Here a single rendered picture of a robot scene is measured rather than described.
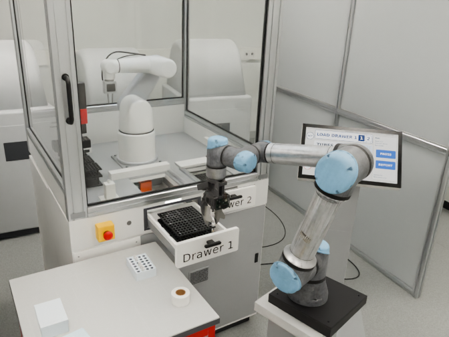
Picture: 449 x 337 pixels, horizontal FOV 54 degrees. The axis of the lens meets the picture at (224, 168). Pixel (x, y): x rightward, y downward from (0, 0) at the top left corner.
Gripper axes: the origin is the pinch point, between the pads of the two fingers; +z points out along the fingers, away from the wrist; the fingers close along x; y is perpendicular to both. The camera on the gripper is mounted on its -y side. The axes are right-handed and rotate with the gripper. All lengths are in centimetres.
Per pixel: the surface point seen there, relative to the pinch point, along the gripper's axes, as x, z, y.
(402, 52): 167, -53, -53
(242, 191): 38, 9, -33
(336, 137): 91, -15, -26
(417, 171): 165, 17, -23
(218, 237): 4.5, 9.4, -1.0
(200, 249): -4.1, 12.3, -1.0
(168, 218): -6.3, 10.6, -27.0
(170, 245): -12.8, 13.3, -10.7
